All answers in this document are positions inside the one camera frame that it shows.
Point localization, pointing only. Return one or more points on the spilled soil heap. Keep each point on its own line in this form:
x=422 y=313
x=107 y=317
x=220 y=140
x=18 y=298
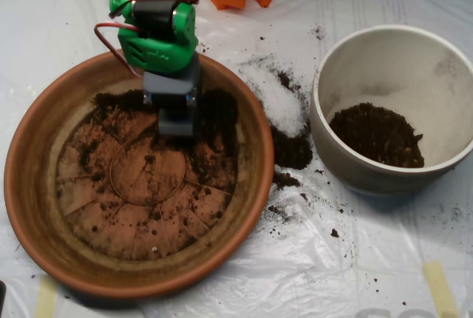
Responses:
x=292 y=151

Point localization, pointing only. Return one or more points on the clear plastic sheet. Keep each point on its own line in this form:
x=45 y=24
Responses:
x=332 y=277

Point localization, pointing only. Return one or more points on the dark object at edge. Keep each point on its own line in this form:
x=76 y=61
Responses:
x=2 y=296

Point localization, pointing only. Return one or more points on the beige masking tape strip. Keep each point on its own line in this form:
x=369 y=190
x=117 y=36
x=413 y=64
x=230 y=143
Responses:
x=439 y=288
x=46 y=299

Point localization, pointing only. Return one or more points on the terracotta saucer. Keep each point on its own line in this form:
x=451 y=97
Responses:
x=37 y=203

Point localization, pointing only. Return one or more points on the dark soil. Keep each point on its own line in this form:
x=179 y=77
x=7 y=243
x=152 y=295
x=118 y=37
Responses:
x=218 y=111
x=373 y=140

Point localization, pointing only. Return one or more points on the white ceramic pot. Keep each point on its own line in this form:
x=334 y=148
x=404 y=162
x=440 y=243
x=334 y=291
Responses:
x=369 y=181

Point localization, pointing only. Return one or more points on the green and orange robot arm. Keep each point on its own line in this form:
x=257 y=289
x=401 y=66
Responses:
x=159 y=51

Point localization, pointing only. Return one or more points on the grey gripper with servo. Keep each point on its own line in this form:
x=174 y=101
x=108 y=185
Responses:
x=171 y=88

